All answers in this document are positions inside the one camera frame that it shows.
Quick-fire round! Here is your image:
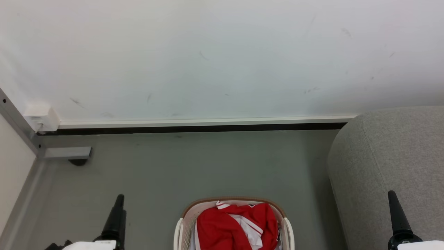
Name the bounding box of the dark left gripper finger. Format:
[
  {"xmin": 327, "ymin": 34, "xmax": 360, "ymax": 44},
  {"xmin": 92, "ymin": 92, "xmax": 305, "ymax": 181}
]
[{"xmin": 93, "ymin": 194, "xmax": 127, "ymax": 250}]

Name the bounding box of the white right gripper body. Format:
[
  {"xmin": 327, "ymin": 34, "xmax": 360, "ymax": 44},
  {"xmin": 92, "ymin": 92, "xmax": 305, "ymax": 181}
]
[{"xmin": 397, "ymin": 240, "xmax": 444, "ymax": 250}]

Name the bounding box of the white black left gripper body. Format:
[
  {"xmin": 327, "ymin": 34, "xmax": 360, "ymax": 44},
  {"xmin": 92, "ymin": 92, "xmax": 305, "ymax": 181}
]
[{"xmin": 44, "ymin": 240, "xmax": 117, "ymax": 250}]

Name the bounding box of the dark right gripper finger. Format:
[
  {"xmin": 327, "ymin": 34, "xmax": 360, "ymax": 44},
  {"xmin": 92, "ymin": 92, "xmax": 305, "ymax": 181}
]
[{"xmin": 387, "ymin": 190, "xmax": 423, "ymax": 250}]

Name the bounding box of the red and white jersey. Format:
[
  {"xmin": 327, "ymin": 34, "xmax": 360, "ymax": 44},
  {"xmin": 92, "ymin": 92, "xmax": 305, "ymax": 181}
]
[{"xmin": 195, "ymin": 201, "xmax": 281, "ymax": 250}]

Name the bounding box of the grey fabric sofa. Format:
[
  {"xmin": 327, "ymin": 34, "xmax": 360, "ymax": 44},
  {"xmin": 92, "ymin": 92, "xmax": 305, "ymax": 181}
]
[{"xmin": 327, "ymin": 106, "xmax": 444, "ymax": 250}]

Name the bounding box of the white laundry basket brown rim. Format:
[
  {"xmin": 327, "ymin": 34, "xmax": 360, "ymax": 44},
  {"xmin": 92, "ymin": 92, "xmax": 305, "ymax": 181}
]
[{"xmin": 173, "ymin": 197, "xmax": 295, "ymax": 250}]

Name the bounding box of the black baseboard strip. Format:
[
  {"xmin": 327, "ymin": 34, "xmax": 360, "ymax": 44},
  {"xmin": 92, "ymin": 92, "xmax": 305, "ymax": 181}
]
[{"xmin": 36, "ymin": 122, "xmax": 347, "ymax": 136}]

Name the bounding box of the grey metal frame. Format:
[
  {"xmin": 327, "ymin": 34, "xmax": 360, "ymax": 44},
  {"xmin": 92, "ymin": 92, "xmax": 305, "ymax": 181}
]
[{"xmin": 0, "ymin": 87, "xmax": 92, "ymax": 160}]

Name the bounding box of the white wall junction box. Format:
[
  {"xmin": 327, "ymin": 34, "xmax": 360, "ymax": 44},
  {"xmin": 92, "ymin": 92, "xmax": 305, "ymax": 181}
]
[{"xmin": 24, "ymin": 104, "xmax": 60, "ymax": 132}]

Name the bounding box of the white wall cable trunking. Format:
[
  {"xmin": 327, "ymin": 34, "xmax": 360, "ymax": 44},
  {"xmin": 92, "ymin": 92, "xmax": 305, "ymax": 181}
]
[{"xmin": 59, "ymin": 115, "xmax": 358, "ymax": 130}]

